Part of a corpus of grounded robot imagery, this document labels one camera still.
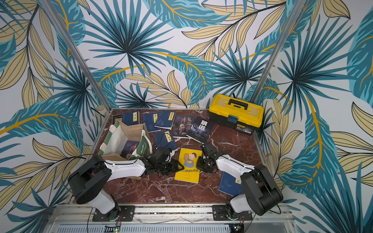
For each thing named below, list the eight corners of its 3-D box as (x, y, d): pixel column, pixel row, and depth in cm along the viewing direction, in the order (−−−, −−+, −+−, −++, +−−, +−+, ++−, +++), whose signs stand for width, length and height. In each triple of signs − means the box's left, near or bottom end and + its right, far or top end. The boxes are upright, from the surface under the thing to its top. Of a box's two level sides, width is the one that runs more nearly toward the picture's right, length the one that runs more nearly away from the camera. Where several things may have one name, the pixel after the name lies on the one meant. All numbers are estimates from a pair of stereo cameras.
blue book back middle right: (154, 127, 110) (153, 125, 108) (160, 111, 121) (160, 109, 119) (171, 129, 109) (171, 128, 107) (176, 113, 119) (176, 111, 117)
